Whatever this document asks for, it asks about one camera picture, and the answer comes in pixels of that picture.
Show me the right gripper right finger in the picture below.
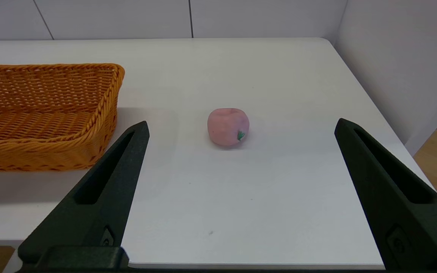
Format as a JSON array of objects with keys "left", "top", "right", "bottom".
[{"left": 334, "top": 118, "right": 437, "bottom": 270}]

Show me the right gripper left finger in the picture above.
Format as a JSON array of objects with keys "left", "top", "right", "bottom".
[{"left": 17, "top": 121, "right": 150, "bottom": 268}]

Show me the orange woven wicker basket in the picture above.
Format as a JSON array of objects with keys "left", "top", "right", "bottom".
[{"left": 0, "top": 63, "right": 126, "bottom": 172}]

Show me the pink plush peach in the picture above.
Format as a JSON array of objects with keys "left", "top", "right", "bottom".
[{"left": 207, "top": 108, "right": 250, "bottom": 147}]

